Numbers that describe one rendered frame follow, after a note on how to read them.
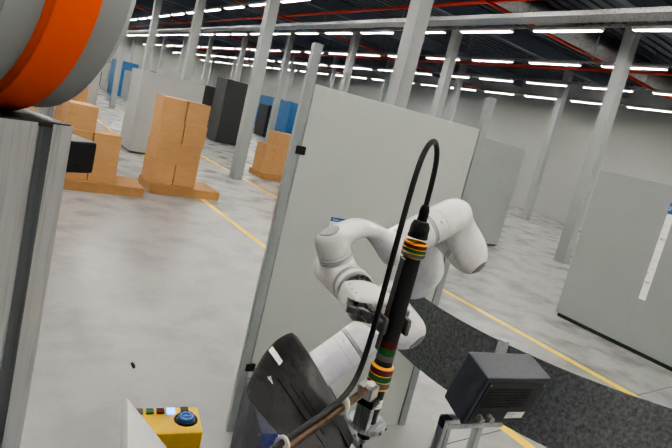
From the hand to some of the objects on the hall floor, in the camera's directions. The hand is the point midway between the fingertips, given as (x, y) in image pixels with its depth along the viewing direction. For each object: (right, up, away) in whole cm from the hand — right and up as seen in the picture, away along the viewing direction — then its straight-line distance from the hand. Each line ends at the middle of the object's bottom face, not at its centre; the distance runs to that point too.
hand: (392, 323), depth 94 cm
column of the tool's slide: (-72, -145, -41) cm, 167 cm away
